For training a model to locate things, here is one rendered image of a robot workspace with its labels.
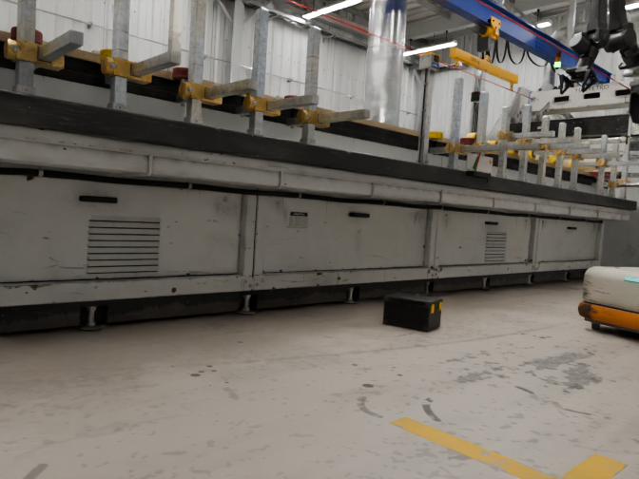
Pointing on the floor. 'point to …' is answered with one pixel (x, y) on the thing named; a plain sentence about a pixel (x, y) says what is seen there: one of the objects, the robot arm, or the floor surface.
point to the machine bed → (247, 229)
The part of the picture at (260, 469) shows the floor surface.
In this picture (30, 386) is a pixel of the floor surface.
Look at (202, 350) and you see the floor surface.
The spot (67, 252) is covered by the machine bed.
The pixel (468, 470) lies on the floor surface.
